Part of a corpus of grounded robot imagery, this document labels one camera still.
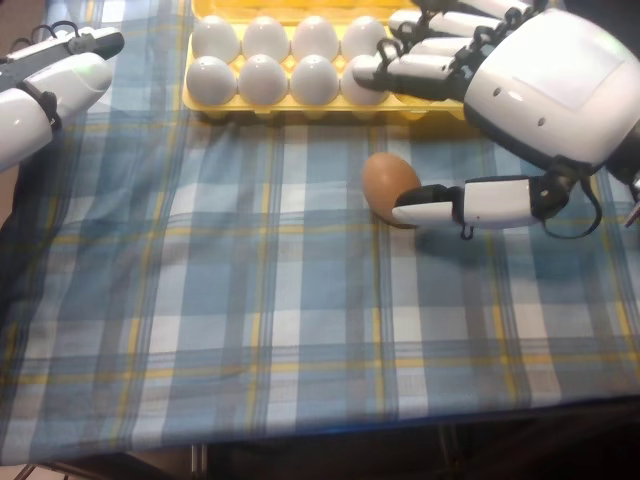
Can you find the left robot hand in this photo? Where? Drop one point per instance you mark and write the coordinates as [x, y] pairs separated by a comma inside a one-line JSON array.
[[75, 45]]

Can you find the yellow egg carton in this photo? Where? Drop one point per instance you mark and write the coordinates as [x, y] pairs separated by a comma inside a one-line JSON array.
[[320, 109]]

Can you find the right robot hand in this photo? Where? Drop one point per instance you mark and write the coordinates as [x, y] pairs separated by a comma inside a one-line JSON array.
[[550, 85]]

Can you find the blue plaid tablecloth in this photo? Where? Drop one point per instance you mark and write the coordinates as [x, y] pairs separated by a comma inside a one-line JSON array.
[[280, 300]]

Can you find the silver metal table leg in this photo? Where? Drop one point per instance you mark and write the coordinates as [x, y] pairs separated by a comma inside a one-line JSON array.
[[199, 461]]

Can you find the brown egg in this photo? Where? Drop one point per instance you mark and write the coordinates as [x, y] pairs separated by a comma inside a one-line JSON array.
[[387, 180]]

